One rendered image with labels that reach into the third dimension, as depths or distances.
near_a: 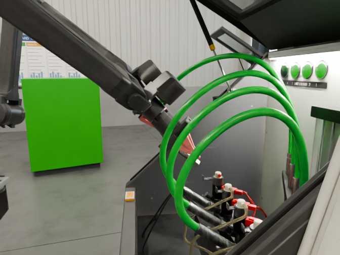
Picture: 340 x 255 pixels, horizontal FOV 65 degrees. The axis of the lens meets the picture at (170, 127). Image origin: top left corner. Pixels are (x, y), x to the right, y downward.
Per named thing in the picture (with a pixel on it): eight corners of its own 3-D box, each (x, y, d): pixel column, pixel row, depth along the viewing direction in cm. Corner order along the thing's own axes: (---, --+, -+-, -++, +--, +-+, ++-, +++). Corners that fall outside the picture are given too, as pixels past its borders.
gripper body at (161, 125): (192, 125, 66) (170, 102, 65) (162, 152, 68) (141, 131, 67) (193, 120, 72) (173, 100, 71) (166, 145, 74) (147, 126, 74)
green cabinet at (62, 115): (94, 152, 473) (89, 77, 447) (103, 167, 397) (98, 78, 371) (34, 159, 435) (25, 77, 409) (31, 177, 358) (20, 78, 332)
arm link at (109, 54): (34, 13, 96) (13, -1, 85) (43, 0, 96) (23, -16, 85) (127, 85, 92) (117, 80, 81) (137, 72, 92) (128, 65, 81)
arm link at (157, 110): (137, 105, 72) (132, 108, 67) (155, 87, 71) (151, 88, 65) (155, 123, 73) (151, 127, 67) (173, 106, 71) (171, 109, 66)
